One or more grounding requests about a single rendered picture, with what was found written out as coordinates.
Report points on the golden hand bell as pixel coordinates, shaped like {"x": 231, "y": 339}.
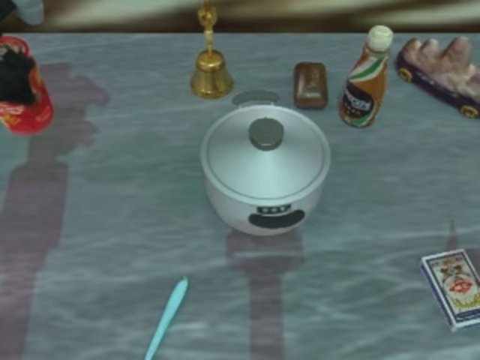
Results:
{"x": 210, "y": 75}

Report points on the red snack bag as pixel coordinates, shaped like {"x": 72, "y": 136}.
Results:
{"x": 35, "y": 112}

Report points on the brown rectangular soap bar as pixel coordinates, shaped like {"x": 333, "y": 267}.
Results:
{"x": 310, "y": 86}

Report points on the brown sauce bottle white cap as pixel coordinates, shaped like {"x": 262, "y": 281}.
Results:
{"x": 362, "y": 93}

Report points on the silver pot lid dark knob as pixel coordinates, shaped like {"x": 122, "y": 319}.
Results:
{"x": 262, "y": 161}

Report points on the white rice cooker pot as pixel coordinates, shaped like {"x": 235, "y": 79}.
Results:
{"x": 247, "y": 213}

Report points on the purple toy car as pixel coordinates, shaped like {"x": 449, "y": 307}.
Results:
{"x": 438, "y": 75}

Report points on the light blue pen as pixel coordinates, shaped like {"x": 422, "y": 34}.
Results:
{"x": 167, "y": 315}

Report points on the playing card box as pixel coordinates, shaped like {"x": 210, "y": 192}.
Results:
{"x": 452, "y": 288}

